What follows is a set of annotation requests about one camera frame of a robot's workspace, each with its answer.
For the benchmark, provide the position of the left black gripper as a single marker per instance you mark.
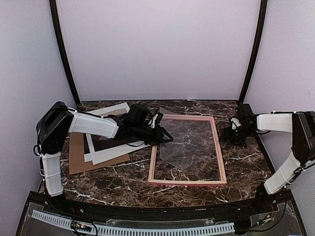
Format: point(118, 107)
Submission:
point(159, 137)

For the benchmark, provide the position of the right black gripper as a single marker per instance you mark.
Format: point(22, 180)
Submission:
point(227, 135)

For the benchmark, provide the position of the clear acrylic sheet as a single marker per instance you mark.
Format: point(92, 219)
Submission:
point(163, 167)

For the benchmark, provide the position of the pink wooden picture frame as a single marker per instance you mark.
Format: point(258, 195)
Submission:
point(195, 150)

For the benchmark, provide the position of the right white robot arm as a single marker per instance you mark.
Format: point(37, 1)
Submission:
point(291, 132)

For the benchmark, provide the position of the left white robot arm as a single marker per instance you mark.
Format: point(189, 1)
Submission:
point(60, 120)

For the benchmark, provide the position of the photo print white border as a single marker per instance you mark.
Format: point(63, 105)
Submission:
point(113, 152)

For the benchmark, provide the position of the white mat paper sheet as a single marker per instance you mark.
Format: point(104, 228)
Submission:
point(89, 150)

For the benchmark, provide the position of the brown cardboard backing board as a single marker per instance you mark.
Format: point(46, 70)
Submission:
point(76, 157)

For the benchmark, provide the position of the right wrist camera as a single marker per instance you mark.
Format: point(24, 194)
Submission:
point(235, 123)

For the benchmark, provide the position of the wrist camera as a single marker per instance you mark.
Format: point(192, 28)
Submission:
point(235, 123)
point(155, 119)

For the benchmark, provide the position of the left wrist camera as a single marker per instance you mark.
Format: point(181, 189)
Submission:
point(155, 119)

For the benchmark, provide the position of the right black corner post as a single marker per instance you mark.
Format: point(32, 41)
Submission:
point(255, 49)

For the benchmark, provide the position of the black corner post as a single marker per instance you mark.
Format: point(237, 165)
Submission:
point(255, 49)
point(62, 51)

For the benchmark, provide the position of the black front table rail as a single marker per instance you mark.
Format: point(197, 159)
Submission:
point(229, 211)

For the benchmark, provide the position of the white slotted cable duct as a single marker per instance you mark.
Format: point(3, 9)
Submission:
point(103, 230)

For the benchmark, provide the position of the left black corner post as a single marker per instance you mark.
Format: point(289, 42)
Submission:
point(62, 51)

